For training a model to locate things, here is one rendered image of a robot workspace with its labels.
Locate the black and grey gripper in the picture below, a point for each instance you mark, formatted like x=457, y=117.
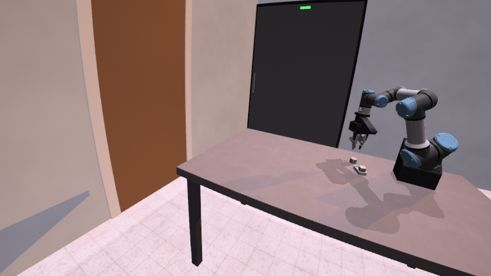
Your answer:
x=360, y=134

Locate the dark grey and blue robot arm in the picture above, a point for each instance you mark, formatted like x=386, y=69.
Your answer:
x=419, y=152

